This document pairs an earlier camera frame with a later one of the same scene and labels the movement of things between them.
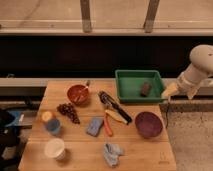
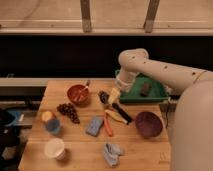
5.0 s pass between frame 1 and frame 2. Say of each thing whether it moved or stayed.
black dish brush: stayed
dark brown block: stayed
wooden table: stayed
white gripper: moved
